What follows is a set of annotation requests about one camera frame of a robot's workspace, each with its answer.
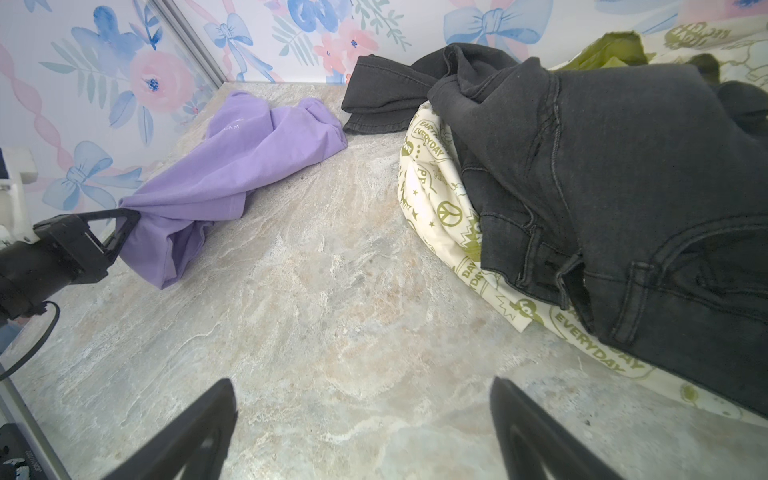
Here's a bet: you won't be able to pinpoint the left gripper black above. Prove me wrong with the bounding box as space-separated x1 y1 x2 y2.
1 208 141 324

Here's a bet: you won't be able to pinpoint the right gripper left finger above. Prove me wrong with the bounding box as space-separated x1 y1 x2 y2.
107 378 238 479

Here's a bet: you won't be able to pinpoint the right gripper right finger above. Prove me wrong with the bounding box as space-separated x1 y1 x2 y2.
490 377 620 479

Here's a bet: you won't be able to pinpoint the purple cloth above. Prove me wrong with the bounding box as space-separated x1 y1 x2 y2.
120 91 347 289

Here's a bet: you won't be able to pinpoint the cream green-printed cloth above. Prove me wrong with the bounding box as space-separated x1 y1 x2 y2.
400 24 767 418

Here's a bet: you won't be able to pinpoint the olive green cloth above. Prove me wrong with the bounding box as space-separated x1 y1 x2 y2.
556 32 649 71

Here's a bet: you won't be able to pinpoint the black jeans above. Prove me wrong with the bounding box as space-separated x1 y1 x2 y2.
342 43 767 415

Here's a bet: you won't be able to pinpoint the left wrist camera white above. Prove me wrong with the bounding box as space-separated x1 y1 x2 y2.
1 147 39 249

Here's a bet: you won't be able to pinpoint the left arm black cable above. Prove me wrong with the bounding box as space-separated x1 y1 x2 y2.
0 299 61 383

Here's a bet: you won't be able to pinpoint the left corner aluminium post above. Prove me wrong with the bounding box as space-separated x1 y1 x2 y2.
150 0 227 88

